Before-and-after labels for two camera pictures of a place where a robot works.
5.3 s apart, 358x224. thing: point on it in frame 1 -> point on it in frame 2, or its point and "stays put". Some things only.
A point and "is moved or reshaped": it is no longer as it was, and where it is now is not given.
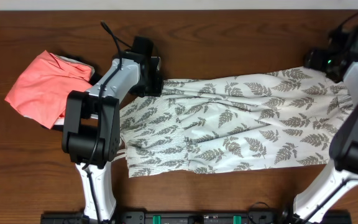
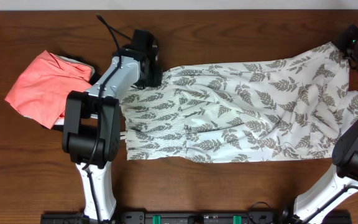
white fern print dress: [275, 118] is moved or reshaped
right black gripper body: [324, 61] -> [349, 40]
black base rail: [192, 217] stays put
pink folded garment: [40, 89] stays put
